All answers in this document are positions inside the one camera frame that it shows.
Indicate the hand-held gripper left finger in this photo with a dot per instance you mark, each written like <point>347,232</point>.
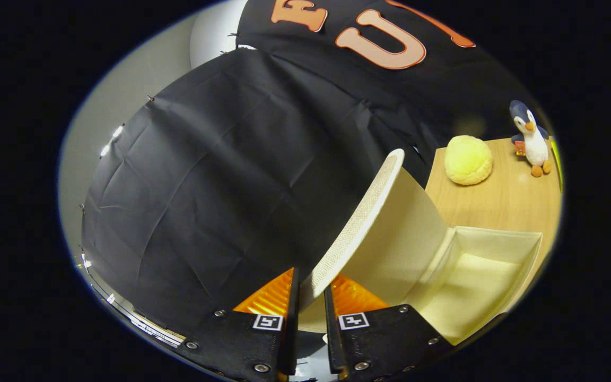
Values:
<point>290,329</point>

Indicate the blue and white penguin plush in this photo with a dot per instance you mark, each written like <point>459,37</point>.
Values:
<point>534,143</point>

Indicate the black backdrop cloth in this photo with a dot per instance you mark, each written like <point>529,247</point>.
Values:
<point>231,185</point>

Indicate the cream fabric storage box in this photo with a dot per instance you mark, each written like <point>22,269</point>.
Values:
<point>470,286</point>

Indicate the yellow book with red circle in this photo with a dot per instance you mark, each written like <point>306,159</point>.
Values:
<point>557,164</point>

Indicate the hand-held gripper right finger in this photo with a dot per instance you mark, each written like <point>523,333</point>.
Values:
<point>332,329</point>

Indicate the yellow bread plush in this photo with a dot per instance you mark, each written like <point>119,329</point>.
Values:
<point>468,160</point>

